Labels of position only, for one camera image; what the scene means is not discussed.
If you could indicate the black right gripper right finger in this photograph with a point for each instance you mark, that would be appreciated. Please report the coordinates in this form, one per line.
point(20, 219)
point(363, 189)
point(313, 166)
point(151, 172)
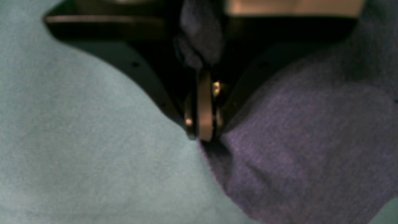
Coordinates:
point(260, 37)

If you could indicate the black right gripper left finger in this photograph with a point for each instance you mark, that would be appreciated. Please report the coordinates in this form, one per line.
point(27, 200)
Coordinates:
point(137, 37)

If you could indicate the blue-grey T-shirt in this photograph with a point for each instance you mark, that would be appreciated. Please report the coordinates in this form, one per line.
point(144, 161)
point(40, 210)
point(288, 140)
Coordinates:
point(317, 144)

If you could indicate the teal table cloth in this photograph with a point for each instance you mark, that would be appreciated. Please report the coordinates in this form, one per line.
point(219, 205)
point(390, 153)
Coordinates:
point(82, 144)

